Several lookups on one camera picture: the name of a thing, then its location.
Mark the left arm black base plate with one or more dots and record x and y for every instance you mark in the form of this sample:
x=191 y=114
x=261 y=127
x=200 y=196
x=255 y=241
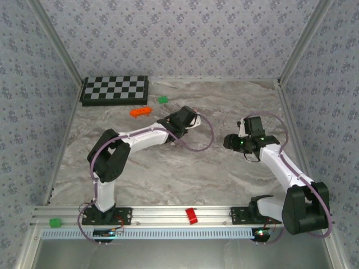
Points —
x=126 y=215

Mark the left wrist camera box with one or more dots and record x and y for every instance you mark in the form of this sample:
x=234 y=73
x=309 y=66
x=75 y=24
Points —
x=197 y=120

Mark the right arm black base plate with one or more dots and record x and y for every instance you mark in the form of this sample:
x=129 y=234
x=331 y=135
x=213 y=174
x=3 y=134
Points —
x=238 y=217

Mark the aluminium frame post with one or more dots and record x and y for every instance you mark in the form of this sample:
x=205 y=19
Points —
x=58 y=42
x=303 y=42

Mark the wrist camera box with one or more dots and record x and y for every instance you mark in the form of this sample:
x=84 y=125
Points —
x=197 y=120
x=240 y=129

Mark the green cube block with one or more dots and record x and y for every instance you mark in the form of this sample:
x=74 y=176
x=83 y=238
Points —
x=55 y=223

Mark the aluminium frame leg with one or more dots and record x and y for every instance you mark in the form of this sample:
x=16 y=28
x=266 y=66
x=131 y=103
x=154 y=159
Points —
x=27 y=249
x=336 y=249

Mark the orange plastic toy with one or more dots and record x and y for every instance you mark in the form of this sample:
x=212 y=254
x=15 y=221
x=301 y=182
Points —
x=140 y=112

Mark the aluminium mounting rail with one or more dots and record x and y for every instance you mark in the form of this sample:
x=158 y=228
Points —
x=162 y=215

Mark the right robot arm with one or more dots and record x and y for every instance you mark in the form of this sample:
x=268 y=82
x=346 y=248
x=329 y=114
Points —
x=305 y=210

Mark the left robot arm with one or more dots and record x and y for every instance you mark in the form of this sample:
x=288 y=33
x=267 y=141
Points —
x=109 y=157

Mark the small green toy brick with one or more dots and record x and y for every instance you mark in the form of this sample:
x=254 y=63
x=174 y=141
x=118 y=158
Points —
x=163 y=100

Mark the aluminium table side rail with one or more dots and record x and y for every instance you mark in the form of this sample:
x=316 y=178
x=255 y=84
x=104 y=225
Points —
x=289 y=112
x=73 y=110

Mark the red block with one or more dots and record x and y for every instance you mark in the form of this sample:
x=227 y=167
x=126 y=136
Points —
x=191 y=216

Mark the grey metal panel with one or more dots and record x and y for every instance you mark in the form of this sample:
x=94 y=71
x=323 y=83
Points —
x=179 y=255

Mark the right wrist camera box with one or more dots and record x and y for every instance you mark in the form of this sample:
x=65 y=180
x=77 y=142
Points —
x=240 y=129

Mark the black and grey chessboard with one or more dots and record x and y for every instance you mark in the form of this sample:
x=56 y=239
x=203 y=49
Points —
x=115 y=88

